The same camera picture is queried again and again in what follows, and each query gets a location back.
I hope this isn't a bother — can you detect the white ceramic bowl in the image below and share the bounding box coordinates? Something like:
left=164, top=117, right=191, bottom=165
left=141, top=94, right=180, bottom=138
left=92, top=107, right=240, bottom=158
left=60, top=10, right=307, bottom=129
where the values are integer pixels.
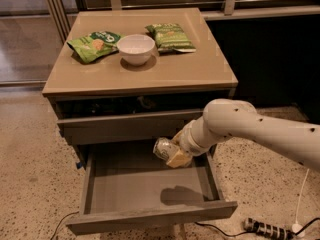
left=117, top=34, right=155, bottom=66

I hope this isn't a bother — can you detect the grey top drawer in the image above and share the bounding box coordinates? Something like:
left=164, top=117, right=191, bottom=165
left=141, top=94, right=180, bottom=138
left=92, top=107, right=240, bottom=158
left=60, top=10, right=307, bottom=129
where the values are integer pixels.
left=57, top=109, right=202, bottom=145

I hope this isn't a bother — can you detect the open grey middle drawer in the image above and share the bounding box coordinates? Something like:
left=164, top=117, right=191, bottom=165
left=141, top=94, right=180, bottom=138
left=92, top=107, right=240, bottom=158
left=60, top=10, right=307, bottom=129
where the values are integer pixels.
left=67, top=140, right=237, bottom=235

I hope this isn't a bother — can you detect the silver green 7up can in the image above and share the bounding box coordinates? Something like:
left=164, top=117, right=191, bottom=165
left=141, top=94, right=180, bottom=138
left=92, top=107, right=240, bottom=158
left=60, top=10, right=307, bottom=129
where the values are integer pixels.
left=153, top=137, right=179, bottom=161

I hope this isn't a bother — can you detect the right green chip bag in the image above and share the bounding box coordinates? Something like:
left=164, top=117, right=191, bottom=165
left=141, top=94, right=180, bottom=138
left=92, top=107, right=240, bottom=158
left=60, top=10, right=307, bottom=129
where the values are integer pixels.
left=146, top=23, right=196, bottom=53

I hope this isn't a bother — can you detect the grey wooden drawer cabinet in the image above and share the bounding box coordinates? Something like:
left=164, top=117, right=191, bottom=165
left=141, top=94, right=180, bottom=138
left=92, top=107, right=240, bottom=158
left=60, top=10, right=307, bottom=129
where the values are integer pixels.
left=41, top=7, right=239, bottom=236

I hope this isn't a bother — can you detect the black cable right floor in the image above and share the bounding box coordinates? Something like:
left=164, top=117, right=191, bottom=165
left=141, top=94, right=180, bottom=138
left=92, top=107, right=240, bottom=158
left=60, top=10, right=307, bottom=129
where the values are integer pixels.
left=194, top=217, right=320, bottom=239

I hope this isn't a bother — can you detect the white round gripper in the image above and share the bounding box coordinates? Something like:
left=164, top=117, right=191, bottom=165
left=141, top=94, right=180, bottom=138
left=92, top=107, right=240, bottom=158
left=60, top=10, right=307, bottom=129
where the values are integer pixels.
left=166, top=120, right=212, bottom=168

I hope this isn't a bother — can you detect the left green chip bag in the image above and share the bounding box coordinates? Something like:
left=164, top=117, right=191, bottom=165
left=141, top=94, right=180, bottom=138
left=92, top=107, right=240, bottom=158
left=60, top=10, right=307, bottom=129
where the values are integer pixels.
left=67, top=31, right=122, bottom=64

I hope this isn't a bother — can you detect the black cable left floor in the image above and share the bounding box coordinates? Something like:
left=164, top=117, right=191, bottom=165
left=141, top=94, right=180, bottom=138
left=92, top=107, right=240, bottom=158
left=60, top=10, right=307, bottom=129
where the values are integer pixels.
left=49, top=210, right=80, bottom=240

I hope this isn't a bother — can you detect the black power strip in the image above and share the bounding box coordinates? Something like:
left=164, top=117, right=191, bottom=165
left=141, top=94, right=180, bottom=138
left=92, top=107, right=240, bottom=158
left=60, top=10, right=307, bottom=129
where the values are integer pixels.
left=243, top=218, right=294, bottom=240

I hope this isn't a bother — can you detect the white power cable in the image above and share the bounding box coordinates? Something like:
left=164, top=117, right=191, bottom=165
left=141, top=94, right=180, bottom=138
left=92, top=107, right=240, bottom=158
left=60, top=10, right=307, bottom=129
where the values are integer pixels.
left=291, top=169, right=311, bottom=235

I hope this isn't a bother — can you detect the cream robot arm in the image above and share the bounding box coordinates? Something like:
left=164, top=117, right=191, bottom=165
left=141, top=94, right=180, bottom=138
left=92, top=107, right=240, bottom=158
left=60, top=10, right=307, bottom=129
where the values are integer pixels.
left=167, top=99, right=320, bottom=171

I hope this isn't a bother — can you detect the black cable floor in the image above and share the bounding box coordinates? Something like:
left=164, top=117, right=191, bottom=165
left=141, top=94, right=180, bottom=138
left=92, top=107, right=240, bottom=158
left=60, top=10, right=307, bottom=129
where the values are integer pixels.
left=194, top=217, right=320, bottom=239
left=49, top=210, right=80, bottom=240

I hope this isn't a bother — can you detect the green chip bag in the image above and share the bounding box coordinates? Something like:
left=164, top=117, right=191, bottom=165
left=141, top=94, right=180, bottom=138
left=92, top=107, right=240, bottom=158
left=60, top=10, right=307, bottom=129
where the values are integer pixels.
left=146, top=23, right=196, bottom=53
left=67, top=31, right=122, bottom=64

